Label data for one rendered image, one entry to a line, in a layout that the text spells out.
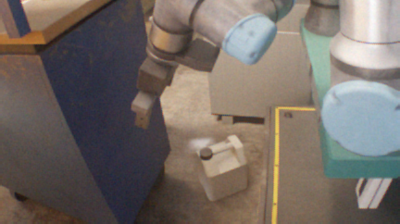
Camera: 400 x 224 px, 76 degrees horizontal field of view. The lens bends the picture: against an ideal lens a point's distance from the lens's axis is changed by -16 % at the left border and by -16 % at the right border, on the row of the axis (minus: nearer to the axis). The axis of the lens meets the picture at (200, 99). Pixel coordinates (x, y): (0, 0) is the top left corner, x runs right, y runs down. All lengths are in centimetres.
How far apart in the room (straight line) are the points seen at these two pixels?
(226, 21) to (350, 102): 19
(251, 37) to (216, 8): 6
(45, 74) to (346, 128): 58
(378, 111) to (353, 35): 9
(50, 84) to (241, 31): 44
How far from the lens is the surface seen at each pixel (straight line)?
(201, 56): 51
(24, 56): 70
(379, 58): 33
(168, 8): 46
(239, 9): 42
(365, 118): 35
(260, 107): 159
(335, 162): 56
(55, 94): 70
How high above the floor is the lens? 111
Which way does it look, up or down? 36 degrees down
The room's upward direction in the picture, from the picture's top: 7 degrees counter-clockwise
